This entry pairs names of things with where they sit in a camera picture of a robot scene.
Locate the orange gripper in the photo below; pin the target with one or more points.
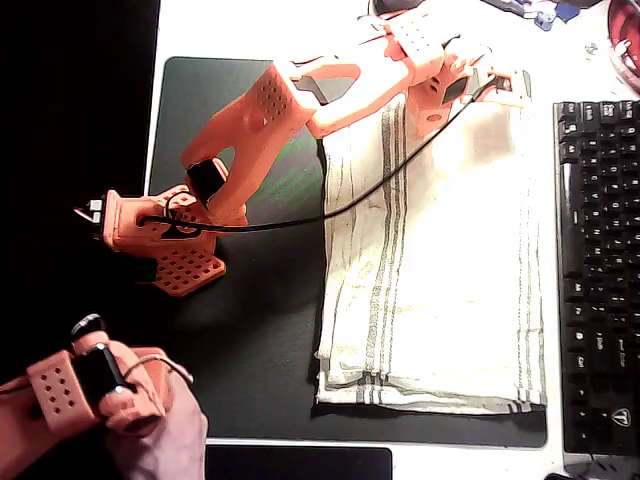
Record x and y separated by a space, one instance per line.
434 116

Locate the white striped towel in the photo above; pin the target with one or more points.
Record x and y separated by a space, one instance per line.
450 260

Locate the orange leader arm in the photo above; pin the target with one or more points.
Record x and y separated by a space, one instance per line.
57 395

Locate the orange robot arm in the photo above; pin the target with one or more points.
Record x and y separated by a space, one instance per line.
250 125

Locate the person's hand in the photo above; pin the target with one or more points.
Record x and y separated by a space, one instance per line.
172 445

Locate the grey round object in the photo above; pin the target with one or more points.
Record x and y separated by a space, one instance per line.
395 5

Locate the purple and white object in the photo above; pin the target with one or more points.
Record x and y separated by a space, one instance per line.
505 5

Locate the blue plastic part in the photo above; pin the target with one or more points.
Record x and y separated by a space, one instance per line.
546 19

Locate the small metal clip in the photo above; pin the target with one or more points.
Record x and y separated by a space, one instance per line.
592 48

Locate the dark blue object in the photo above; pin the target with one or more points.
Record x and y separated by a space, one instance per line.
575 9

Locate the red bowl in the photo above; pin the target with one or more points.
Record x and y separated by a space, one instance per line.
625 35

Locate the black computer keyboard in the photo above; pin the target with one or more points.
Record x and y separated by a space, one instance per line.
605 280

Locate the black desk mat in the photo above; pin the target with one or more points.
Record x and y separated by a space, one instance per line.
270 325

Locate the black flat pad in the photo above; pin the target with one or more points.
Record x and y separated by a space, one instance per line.
300 464

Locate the orange gripper camera module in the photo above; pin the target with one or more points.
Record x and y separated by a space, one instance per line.
517 92

